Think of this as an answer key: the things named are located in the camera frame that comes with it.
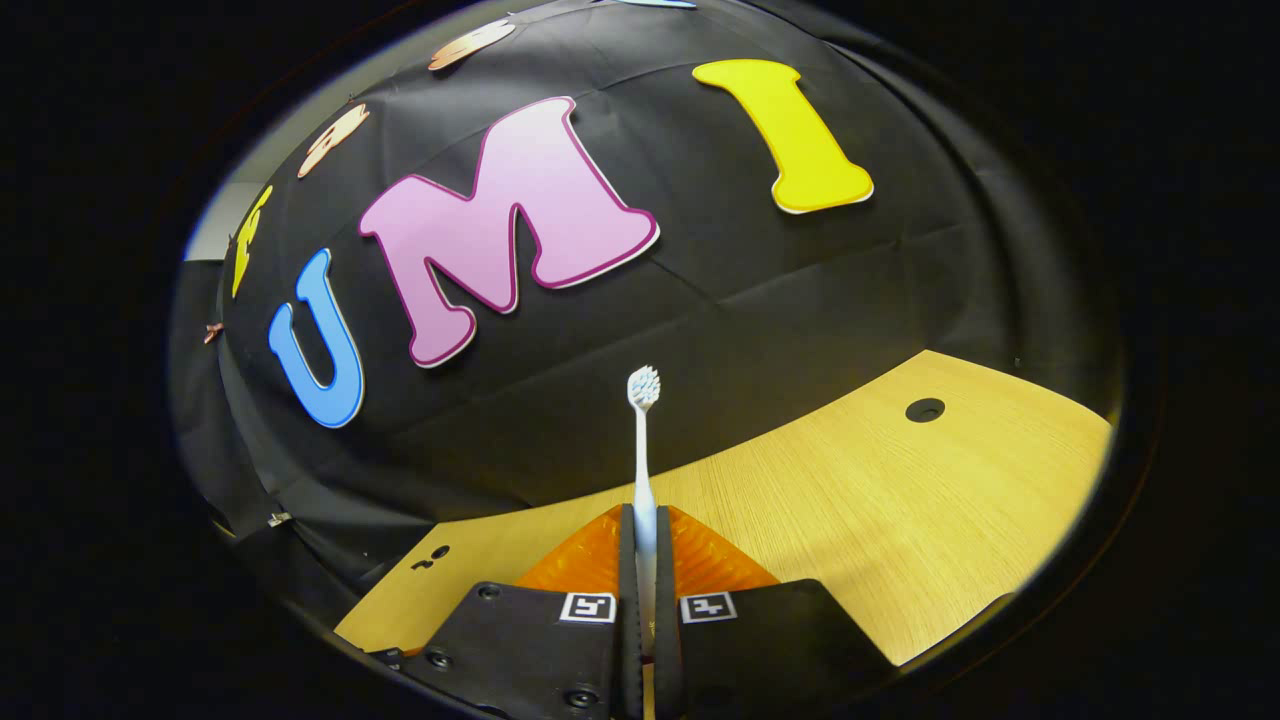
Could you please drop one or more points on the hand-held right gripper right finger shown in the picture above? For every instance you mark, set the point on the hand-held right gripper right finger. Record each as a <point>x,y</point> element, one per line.
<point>665,600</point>

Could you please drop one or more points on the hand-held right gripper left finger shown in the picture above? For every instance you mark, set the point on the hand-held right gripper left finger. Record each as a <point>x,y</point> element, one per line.
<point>628,600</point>

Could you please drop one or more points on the white and blue toothbrush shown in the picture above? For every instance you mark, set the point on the white and blue toothbrush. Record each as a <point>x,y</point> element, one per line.
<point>644,470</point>

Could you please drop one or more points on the yellow wooden desktop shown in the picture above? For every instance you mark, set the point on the yellow wooden desktop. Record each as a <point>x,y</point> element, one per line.
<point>900,500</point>

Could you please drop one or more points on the black backdrop cloth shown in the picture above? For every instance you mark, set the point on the black backdrop cloth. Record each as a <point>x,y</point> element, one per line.
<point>720,300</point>

